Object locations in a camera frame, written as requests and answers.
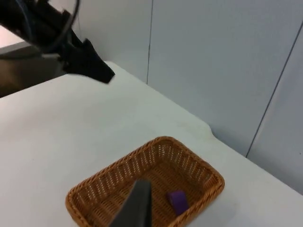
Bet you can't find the brown wicker basket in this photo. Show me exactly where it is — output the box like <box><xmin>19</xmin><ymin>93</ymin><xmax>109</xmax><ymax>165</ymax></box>
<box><xmin>65</xmin><ymin>136</ymin><xmax>225</xmax><ymax>227</ymax></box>

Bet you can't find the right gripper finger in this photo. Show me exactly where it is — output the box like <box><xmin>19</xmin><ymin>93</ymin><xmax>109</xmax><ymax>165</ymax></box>
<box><xmin>110</xmin><ymin>179</ymin><xmax>152</xmax><ymax>227</ymax></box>

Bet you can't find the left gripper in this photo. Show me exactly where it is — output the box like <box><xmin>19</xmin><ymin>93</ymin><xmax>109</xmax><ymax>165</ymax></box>
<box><xmin>57</xmin><ymin>29</ymin><xmax>116</xmax><ymax>84</ymax></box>

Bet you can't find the purple triangular block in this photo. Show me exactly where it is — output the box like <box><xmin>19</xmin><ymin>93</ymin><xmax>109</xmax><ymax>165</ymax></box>
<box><xmin>166</xmin><ymin>190</ymin><xmax>190</xmax><ymax>216</ymax></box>

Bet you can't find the black cable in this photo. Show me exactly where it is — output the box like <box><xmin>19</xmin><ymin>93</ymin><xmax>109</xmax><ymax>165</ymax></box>
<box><xmin>14</xmin><ymin>0</ymin><xmax>81</xmax><ymax>52</ymax></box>

